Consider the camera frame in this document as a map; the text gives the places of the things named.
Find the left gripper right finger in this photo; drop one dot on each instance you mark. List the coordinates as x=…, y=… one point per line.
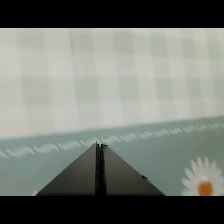
x=125, y=180

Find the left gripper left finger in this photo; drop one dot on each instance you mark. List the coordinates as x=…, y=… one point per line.
x=76, y=180

